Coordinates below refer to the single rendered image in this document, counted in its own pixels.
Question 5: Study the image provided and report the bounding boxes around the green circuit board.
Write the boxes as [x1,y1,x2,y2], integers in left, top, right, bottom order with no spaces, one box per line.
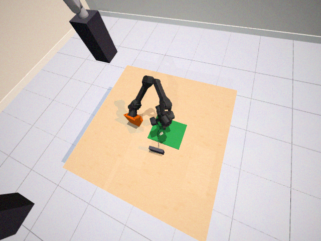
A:
[147,120,187,150]

